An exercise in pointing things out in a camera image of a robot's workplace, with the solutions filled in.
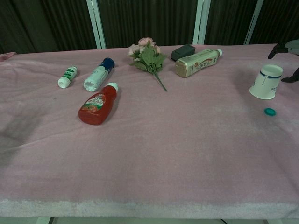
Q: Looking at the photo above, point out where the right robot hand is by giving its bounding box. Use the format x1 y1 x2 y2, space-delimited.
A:
267 39 299 83

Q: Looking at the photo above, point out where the white paper cup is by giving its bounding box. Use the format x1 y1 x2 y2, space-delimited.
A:
249 64 284 100

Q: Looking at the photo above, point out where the beige tea drink bottle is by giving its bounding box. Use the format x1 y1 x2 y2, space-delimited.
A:
175 48 223 78

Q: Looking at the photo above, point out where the black rectangular box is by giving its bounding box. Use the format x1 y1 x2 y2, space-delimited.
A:
171 44 196 62

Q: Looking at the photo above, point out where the artificial pink flower bouquet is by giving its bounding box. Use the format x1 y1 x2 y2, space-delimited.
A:
127 37 168 92

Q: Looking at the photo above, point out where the pink table cloth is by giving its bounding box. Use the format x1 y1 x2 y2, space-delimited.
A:
0 43 299 219

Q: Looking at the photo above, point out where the white bottle blue cap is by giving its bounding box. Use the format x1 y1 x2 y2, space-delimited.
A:
83 57 116 93

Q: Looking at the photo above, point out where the red ketchup bottle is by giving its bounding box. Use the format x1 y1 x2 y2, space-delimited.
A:
78 82 120 126

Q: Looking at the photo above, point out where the small white green-label bottle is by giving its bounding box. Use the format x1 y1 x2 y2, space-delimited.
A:
57 65 78 89

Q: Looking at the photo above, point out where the white screen frame post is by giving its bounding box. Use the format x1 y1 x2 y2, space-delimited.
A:
85 0 107 49
243 0 265 45
192 0 211 45

